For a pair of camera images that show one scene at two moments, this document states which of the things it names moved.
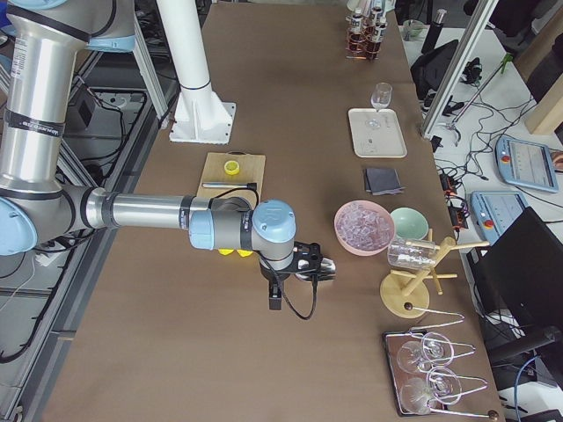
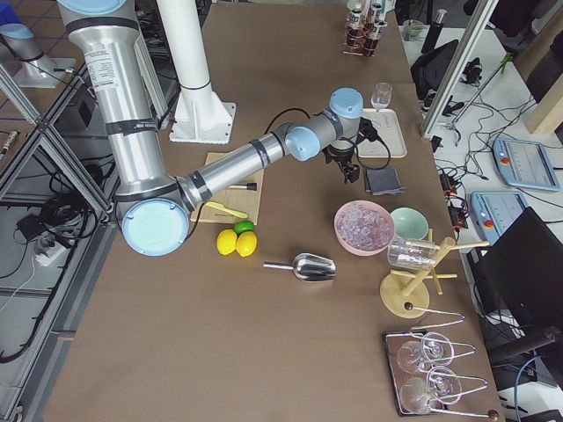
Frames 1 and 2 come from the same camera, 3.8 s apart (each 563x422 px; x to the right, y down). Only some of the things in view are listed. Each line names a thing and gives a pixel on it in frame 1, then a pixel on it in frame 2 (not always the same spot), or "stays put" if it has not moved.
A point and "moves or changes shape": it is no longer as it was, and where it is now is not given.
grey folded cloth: x=383 y=181 stays put
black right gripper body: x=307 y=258 → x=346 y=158
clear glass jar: x=412 y=254 stays put
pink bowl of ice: x=363 y=228 stays put
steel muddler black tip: x=250 y=185 stays put
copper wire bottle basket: x=362 y=45 moves or changes shape
